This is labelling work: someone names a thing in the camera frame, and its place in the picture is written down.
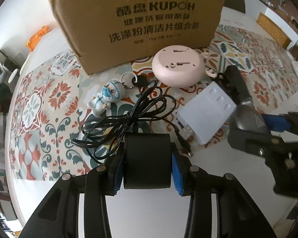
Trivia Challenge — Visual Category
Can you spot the pink round device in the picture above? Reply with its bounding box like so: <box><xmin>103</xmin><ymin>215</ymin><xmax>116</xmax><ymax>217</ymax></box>
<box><xmin>152</xmin><ymin>45</ymin><xmax>209</xmax><ymax>88</ymax></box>

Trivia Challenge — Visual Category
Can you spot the white cylindrical air purifier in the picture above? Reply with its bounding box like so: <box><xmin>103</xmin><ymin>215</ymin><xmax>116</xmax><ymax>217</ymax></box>
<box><xmin>8</xmin><ymin>68</ymin><xmax>20</xmax><ymax>84</ymax></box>

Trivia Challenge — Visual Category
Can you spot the black rectangular charger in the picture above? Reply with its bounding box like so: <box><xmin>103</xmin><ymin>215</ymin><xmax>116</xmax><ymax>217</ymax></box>
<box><xmin>216</xmin><ymin>65</ymin><xmax>253</xmax><ymax>105</ymax></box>

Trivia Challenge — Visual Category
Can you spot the patterned table runner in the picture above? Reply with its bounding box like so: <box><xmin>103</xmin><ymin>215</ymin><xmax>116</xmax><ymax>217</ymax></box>
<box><xmin>8</xmin><ymin>23</ymin><xmax>298</xmax><ymax>182</ymax></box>

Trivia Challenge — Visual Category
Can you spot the black power adapter with cable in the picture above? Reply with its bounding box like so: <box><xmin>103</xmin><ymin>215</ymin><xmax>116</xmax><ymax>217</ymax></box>
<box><xmin>71</xmin><ymin>80</ymin><xmax>191</xmax><ymax>190</ymax></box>

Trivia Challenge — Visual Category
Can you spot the woven wicker tissue box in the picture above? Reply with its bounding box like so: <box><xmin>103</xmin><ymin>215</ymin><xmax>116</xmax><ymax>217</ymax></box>
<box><xmin>257</xmin><ymin>13</ymin><xmax>291</xmax><ymax>49</ymax></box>

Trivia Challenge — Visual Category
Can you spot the orange plastic crate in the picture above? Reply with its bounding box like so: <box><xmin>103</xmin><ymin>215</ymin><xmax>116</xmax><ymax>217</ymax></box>
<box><xmin>26</xmin><ymin>25</ymin><xmax>49</xmax><ymax>52</ymax></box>

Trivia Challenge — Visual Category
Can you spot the medic figurine keychain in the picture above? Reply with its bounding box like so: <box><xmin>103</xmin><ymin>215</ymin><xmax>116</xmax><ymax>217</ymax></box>
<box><xmin>87</xmin><ymin>71</ymin><xmax>138</xmax><ymax>117</ymax></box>

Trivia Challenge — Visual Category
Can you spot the grey triangular earbud case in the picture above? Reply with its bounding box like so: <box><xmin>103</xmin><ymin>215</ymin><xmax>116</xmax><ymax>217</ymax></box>
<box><xmin>233</xmin><ymin>104</ymin><xmax>269</xmax><ymax>134</ymax></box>

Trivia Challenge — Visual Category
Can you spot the upright vacuum cleaner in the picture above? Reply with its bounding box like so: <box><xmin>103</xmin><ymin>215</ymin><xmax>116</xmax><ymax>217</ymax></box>
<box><xmin>0</xmin><ymin>49</ymin><xmax>21</xmax><ymax>72</ymax></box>

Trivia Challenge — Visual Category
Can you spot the white rectangular power strip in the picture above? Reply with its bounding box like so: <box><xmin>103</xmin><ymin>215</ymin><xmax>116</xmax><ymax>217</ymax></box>
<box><xmin>176</xmin><ymin>82</ymin><xmax>237</xmax><ymax>145</ymax></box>

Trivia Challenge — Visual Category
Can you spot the right dark dining chair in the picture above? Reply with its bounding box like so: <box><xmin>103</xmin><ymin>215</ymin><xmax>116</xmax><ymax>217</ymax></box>
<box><xmin>224</xmin><ymin>0</ymin><xmax>246</xmax><ymax>13</ymax></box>

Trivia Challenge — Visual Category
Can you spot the brown cardboard box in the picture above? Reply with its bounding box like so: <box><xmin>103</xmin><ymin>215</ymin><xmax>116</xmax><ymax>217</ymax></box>
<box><xmin>48</xmin><ymin>0</ymin><xmax>225</xmax><ymax>75</ymax></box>

